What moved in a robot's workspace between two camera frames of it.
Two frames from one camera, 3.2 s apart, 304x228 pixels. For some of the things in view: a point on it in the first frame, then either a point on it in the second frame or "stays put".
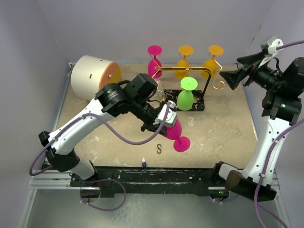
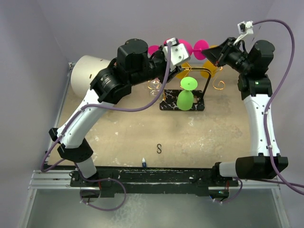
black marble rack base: x=172 y=95 stays put
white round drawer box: x=90 y=75 stays put
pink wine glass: x=181 y=144 → x=199 y=46
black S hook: x=157 y=146 stays put
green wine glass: x=185 y=99 stays put
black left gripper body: x=144 y=112 → x=157 y=66
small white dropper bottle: x=144 y=164 stays put
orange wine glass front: x=211 y=63 stays put
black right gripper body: x=265 y=75 → x=231 y=55
